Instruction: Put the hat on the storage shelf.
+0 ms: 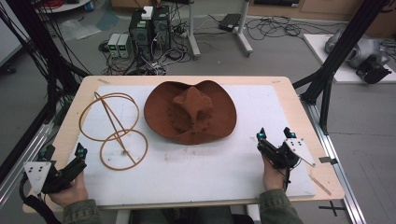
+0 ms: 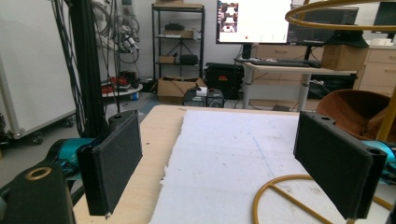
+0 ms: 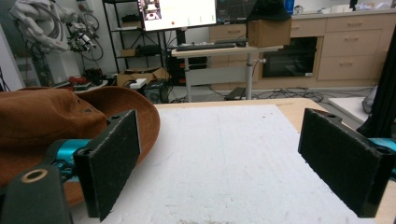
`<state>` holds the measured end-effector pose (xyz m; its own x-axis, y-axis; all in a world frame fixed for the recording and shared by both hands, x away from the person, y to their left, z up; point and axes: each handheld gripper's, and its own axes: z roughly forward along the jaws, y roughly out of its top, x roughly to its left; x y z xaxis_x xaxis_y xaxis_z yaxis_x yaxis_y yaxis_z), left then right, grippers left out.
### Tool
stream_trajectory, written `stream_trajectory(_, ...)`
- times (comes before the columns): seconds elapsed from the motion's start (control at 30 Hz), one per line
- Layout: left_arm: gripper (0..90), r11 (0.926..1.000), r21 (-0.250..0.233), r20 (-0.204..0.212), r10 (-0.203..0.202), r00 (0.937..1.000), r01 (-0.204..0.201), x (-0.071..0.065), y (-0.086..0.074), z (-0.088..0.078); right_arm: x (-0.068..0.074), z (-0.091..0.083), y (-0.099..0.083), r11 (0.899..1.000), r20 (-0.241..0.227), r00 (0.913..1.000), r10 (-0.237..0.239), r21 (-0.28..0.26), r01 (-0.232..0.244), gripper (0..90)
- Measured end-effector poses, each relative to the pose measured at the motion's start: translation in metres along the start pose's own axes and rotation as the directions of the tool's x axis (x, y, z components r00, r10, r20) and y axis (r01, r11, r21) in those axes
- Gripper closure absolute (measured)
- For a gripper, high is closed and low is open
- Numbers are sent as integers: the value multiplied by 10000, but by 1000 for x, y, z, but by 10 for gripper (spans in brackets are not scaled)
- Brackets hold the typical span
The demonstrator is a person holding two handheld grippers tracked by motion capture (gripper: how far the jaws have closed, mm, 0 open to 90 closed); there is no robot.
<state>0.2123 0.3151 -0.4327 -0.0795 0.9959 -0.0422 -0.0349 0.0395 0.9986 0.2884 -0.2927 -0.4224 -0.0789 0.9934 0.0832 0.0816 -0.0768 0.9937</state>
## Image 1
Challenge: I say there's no grey rounded device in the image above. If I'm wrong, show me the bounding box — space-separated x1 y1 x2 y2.
324 28 390 70

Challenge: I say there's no clear plastic sheet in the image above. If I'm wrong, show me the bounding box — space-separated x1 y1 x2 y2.
58 18 103 42

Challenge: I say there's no white box on tower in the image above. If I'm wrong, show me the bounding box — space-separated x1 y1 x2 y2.
140 6 154 21

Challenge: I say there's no white floor board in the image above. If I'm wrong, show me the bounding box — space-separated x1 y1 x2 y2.
303 33 396 85

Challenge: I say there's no tan wire hat stand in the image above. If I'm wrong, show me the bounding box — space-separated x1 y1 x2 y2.
78 91 149 172

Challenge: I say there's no person's right hand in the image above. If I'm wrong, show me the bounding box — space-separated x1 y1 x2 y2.
262 154 288 191

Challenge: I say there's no thin wooden stick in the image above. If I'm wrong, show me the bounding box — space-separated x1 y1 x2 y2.
308 174 332 197

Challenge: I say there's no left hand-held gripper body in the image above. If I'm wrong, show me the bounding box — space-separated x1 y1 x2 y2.
23 158 88 195

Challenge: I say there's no flat black box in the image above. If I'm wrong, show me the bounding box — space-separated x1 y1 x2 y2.
218 13 243 33

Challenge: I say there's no thick black sleeved cable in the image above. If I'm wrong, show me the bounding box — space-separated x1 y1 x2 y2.
19 173 64 224

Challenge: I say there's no white power supply unit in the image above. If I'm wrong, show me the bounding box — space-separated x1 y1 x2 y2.
118 34 133 59
106 33 121 59

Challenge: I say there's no grey tape piece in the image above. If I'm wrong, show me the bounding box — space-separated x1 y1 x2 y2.
318 156 339 165

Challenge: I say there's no tangle of black floor cables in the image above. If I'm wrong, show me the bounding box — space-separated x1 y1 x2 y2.
244 14 339 42

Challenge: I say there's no brown cowboy hat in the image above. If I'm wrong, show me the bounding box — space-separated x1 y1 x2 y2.
143 79 237 146

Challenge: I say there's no black device on board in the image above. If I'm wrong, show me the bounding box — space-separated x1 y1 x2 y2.
355 55 393 85

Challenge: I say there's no white table mat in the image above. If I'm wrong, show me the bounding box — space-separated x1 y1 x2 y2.
66 84 318 207

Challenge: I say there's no person's left hand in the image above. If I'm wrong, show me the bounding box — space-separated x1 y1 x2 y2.
49 170 90 208

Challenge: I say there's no thin black cable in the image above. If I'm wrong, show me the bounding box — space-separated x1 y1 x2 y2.
281 164 303 191

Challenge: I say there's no black computer tower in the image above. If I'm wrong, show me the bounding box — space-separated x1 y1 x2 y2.
128 10 154 61
151 5 173 51

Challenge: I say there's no black metal frame stand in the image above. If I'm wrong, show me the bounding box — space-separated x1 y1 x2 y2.
291 0 391 135
0 0 92 185

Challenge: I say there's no aluminium rail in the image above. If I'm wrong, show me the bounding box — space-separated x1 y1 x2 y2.
301 98 369 224
0 119 59 208

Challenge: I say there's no white desk leg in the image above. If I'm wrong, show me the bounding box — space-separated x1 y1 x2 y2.
186 0 202 61
235 0 254 58

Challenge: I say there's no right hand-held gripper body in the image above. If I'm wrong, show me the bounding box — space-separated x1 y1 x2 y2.
257 137 317 171

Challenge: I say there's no black tape cross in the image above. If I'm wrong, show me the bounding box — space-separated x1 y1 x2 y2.
318 200 347 217

